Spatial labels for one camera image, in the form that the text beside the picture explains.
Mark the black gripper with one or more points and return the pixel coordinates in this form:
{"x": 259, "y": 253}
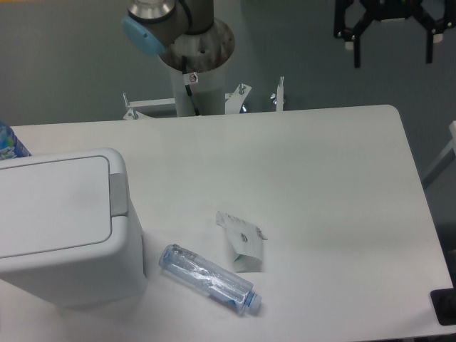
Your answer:
{"x": 394, "y": 10}

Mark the grey trash can push button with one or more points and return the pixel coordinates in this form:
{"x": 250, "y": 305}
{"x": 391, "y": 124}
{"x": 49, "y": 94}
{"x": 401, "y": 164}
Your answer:
{"x": 119, "y": 195}

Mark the white plastic trash can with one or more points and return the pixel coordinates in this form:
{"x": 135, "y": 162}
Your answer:
{"x": 58, "y": 239}

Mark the crumpled white paper carton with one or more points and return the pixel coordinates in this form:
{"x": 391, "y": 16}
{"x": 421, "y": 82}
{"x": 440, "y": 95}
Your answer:
{"x": 246, "y": 240}

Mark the black table corner clamp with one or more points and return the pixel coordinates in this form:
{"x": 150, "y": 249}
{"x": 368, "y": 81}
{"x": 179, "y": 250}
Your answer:
{"x": 443, "y": 301}

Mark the empty clear plastic bottle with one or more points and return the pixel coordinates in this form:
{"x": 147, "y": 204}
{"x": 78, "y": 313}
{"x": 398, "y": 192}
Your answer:
{"x": 211, "y": 279}

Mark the blue labelled drink bottle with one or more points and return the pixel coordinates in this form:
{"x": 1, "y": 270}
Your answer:
{"x": 11, "y": 146}

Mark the white right clamp post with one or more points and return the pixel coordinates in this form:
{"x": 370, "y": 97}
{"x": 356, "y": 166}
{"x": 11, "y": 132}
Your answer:
{"x": 278, "y": 98}

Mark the white side frame bar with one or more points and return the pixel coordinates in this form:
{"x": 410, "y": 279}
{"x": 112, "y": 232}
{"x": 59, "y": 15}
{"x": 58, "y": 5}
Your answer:
{"x": 442, "y": 161}

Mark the white middle frame bracket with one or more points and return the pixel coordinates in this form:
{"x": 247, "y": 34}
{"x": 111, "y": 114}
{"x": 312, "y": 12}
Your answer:
{"x": 236, "y": 102}

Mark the white frame bracket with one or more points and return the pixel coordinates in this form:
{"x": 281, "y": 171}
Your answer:
{"x": 236, "y": 102}
{"x": 144, "y": 109}

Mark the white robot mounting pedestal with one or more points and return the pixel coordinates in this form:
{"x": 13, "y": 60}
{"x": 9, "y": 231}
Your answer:
{"x": 196, "y": 64}

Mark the white left frame bracket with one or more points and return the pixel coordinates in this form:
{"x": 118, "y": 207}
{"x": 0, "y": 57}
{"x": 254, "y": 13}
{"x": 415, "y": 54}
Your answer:
{"x": 144, "y": 109}

